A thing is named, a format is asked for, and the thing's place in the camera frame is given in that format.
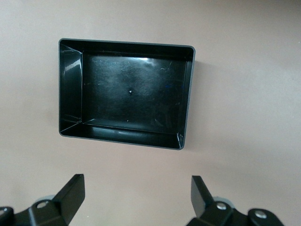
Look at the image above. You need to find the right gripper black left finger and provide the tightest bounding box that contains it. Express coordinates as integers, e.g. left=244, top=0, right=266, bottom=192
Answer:
left=0, top=173, right=86, bottom=226

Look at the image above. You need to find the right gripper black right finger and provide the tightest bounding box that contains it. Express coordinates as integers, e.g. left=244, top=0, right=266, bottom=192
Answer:
left=187, top=175, right=285, bottom=226

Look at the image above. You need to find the black plastic rectangular box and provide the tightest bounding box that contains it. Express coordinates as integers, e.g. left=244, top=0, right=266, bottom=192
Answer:
left=57, top=38, right=197, bottom=150

